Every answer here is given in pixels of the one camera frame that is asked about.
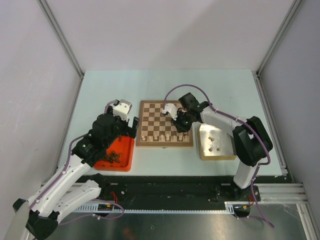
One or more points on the gold metal tin tray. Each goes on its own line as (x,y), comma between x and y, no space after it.
(223,139)

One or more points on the pile of dark chess pieces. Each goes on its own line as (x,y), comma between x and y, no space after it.
(112,157)

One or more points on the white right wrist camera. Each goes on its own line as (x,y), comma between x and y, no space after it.
(171,110)

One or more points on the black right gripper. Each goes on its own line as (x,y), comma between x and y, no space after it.
(180,128)

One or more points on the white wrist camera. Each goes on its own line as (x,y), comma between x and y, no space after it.
(122,110)
(171,110)

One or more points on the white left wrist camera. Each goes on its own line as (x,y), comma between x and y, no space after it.
(122,110)

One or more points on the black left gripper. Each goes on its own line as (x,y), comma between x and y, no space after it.
(128,131)

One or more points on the left aluminium frame post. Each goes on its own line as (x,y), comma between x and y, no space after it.
(55,26)

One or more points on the orange plastic tray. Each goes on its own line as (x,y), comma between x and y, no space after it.
(123,145)

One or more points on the pile of light chess pieces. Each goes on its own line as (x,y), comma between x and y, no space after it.
(213,145)

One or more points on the right aluminium frame post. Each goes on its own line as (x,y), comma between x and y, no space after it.
(280,34)

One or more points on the aluminium frame post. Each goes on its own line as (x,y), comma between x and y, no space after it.
(55,26)
(280,34)

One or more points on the wooden chess board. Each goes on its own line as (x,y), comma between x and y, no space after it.
(152,121)

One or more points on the grey slotted cable duct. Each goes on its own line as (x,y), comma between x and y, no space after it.
(228,207)

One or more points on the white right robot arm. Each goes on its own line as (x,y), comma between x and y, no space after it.
(251,141)

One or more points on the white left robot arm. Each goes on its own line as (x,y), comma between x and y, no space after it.
(51,204)

